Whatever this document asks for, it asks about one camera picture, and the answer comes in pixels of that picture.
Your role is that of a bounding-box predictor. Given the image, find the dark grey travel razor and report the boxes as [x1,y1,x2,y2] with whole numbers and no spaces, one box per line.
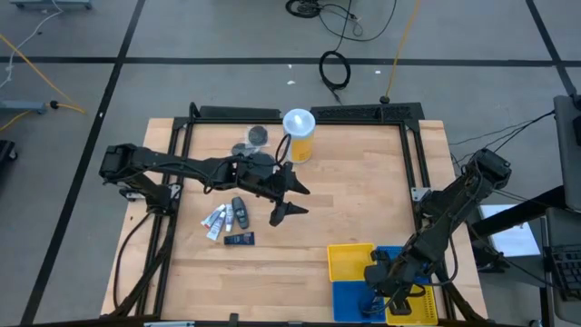
[231,195,251,231]

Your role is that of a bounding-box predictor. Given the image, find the yellow floor cable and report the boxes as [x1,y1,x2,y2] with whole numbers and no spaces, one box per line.
[0,32,87,134]

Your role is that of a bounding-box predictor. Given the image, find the black keyboard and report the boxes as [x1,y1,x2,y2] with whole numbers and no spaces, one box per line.
[547,243,581,303]

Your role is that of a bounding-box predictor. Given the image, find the dark blue printed tube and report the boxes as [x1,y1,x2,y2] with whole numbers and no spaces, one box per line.
[223,232,256,247]

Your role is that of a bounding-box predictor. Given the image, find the black desk beam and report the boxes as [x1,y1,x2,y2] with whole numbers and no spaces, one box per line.
[469,183,568,273]

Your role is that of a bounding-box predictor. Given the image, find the black perforated box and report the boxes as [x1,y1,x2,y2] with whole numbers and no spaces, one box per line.
[310,102,426,123]

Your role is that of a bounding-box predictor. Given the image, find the black metal table frame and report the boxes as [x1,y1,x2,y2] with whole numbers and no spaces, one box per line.
[108,101,489,327]

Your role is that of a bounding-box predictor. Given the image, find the black cable bundle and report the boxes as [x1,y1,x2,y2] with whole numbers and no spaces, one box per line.
[284,0,321,19]

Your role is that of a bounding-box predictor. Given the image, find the yellow plastic basket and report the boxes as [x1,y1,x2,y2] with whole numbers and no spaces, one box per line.
[384,283,439,326]
[326,243,377,282]

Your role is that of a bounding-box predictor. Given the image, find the white yellow wipes canister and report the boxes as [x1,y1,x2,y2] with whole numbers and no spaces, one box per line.
[281,107,317,164]

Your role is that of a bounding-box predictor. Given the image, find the yellow hanging cable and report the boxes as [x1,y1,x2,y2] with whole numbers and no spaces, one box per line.
[379,0,424,104]

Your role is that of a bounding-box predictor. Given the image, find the grey floor foot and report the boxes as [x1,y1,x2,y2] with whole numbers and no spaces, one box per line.
[0,99,49,115]
[8,0,94,10]

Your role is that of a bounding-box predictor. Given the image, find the clear bag with black pad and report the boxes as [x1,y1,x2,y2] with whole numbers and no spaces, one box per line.
[229,141,251,160]
[244,124,272,149]
[249,151,278,168]

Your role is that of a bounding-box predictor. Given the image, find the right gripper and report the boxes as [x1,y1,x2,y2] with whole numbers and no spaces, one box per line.
[362,258,413,316]

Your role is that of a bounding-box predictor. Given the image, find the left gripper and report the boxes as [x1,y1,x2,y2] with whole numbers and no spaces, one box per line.
[235,161,311,227]

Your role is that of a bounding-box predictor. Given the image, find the white paper sheet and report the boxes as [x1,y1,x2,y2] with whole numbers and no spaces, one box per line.
[478,203,545,259]

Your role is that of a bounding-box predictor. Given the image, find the black coiled cable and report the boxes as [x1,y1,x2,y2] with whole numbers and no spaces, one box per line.
[317,0,355,104]

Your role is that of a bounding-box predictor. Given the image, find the white floor cable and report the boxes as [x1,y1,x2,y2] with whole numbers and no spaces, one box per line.
[0,0,64,90]

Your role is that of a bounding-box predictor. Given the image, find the black caster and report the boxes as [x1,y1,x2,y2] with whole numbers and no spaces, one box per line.
[0,138,19,163]

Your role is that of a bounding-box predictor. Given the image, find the blue plastic basket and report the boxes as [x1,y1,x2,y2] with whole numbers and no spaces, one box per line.
[331,280,387,324]
[375,244,431,285]

